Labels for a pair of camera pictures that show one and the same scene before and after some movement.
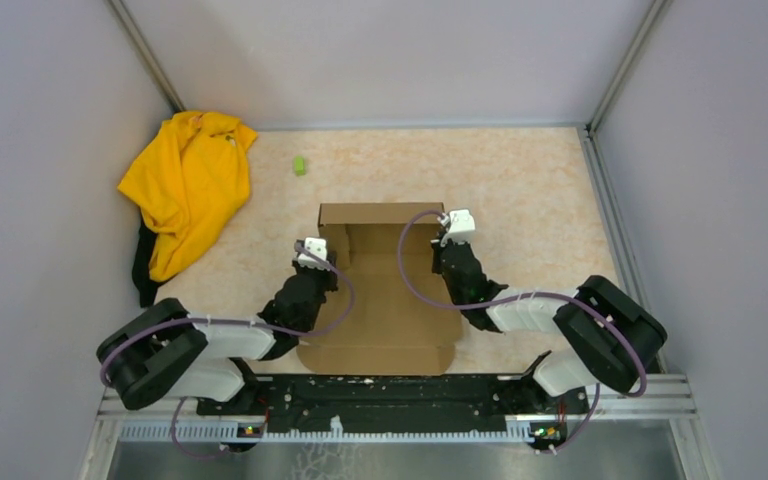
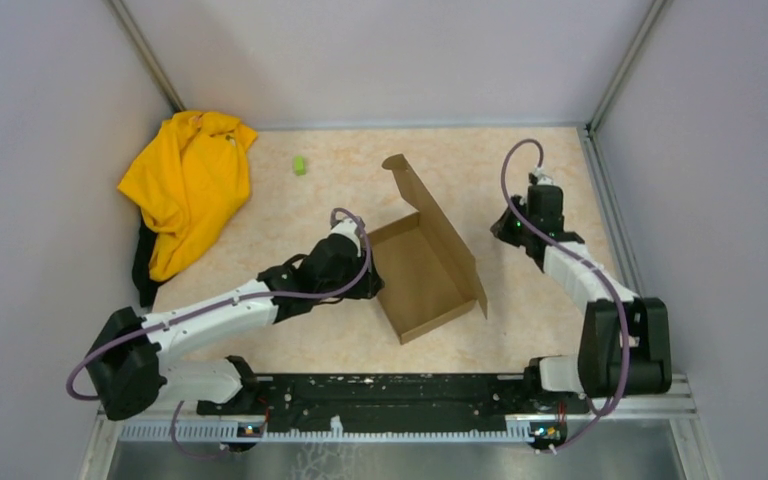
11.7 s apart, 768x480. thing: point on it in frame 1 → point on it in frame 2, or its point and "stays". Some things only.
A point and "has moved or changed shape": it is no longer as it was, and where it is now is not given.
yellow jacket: [190, 177] stays
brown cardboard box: [392, 312] has moved or changed shape
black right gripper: [436, 255] → [501, 230]
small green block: [299, 165] stays
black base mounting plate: [396, 403] stays
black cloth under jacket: [144, 280] stays
